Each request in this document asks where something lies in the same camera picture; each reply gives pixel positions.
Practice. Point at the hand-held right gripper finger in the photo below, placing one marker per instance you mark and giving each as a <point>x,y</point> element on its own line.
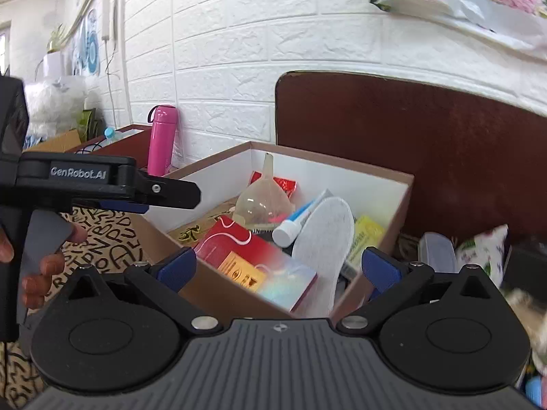
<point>380,267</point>

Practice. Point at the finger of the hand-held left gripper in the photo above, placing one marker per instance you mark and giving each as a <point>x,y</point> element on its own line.
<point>171,192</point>
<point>179,267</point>

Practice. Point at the red holographic booklet box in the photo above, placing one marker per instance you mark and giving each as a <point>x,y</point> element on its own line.
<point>239,256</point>

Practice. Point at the white-lined cardboard box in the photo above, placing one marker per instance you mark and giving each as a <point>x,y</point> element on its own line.
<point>342,179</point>

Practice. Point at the person's left hand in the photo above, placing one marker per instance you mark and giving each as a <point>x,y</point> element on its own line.
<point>51,264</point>

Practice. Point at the yellow packet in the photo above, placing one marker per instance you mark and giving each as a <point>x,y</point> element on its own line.
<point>367,235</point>

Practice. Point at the tan cardboard box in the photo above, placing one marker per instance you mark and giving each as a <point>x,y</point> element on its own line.
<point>55,141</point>

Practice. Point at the pink bottle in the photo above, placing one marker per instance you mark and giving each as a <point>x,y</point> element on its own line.
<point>162,145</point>

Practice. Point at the green leafy plant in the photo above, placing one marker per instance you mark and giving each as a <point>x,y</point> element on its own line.
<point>89,126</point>

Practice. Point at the blue-capped water bottle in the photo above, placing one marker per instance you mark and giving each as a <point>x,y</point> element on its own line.
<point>110,133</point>

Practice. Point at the grey plastic case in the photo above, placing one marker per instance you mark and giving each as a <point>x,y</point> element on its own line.
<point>436,250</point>

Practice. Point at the dark brown box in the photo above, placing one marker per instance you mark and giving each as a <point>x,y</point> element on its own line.
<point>128,145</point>

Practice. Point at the white insole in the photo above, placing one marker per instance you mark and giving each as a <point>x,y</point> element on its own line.
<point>324,239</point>

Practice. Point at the letter-print cloth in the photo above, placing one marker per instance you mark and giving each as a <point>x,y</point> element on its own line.
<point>111,243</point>

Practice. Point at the white plastic bag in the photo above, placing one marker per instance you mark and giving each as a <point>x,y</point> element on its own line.
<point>51,102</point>

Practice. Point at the clear plastic funnel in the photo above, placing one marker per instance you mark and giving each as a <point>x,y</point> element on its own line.
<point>260,203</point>

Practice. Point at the white and blue toothpaste tube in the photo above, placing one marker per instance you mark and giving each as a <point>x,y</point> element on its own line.
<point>299,218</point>

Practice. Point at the floral pouch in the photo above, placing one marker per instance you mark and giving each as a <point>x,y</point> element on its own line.
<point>483,252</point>

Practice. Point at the brown insole packet red header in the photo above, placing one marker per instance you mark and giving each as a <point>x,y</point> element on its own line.
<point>284,186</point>

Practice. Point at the potted plant white pot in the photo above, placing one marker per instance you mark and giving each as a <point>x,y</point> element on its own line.
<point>53,64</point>

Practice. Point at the dark brown headboard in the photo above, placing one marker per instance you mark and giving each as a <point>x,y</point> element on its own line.
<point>427,149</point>

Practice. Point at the black object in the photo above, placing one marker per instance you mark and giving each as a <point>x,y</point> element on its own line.
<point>527,267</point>

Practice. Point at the white fluffy object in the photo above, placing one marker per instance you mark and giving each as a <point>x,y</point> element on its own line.
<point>527,311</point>

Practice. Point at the light blue object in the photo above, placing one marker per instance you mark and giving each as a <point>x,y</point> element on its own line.
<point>534,391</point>

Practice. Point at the blue wall poster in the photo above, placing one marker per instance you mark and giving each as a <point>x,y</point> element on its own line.
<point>90,47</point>

